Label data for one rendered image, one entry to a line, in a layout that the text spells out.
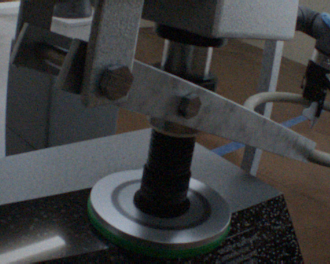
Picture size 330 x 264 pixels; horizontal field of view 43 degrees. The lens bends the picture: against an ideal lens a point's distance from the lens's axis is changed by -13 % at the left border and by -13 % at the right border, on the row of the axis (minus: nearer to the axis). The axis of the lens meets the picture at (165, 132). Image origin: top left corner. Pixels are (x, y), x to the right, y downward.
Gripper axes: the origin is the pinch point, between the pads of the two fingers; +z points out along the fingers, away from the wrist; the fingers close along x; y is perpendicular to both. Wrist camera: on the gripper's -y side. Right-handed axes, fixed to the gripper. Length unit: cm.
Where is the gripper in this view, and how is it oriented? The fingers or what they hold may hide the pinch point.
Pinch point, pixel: (313, 122)
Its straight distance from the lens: 145.5
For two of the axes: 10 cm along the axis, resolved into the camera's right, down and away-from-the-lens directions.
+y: -9.6, -2.5, 0.8
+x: -1.9, 4.7, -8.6
